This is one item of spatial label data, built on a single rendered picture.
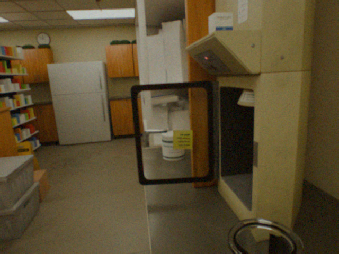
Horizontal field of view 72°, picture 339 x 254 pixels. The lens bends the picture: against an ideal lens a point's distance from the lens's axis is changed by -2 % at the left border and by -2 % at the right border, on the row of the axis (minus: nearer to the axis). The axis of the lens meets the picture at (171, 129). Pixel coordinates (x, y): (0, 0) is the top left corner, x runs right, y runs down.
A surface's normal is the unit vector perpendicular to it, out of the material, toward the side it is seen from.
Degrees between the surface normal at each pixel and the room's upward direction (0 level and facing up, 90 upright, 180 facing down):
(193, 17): 90
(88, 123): 90
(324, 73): 90
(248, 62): 90
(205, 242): 0
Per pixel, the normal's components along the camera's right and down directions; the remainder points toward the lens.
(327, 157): -0.99, 0.09
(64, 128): 0.15, 0.21
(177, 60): -0.48, 0.33
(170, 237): -0.06, -0.97
